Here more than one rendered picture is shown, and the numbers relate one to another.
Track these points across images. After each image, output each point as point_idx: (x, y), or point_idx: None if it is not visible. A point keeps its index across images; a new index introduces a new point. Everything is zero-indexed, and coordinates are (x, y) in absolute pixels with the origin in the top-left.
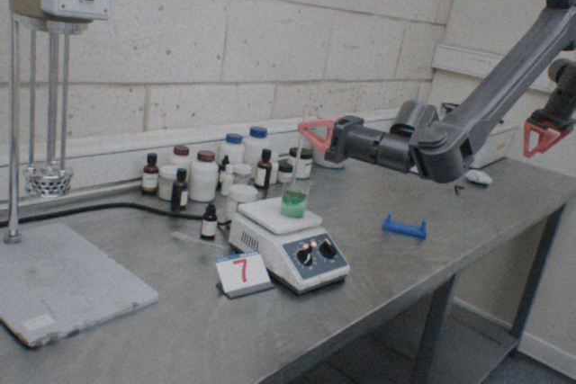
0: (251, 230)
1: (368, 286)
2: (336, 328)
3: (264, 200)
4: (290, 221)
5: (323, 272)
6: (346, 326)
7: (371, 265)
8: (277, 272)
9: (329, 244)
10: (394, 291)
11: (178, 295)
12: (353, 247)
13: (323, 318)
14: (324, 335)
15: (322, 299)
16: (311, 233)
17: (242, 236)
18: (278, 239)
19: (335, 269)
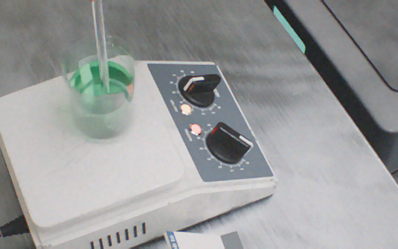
0: (116, 225)
1: (244, 52)
2: (379, 168)
3: (15, 154)
4: (141, 132)
5: (248, 126)
6: (372, 147)
7: (164, 12)
8: (215, 213)
9: (202, 79)
10: (264, 16)
11: None
12: (84, 14)
13: (349, 178)
14: None
15: (288, 155)
16: (153, 97)
17: (92, 247)
18: (188, 182)
19: (231, 97)
